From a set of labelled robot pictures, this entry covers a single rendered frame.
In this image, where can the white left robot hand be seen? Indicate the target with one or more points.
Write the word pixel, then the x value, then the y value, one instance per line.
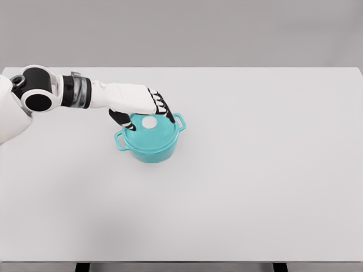
pixel 133 97

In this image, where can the teal pot lid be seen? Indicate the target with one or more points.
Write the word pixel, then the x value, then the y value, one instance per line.
pixel 154 133

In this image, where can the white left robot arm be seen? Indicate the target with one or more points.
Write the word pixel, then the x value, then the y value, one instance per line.
pixel 37 88

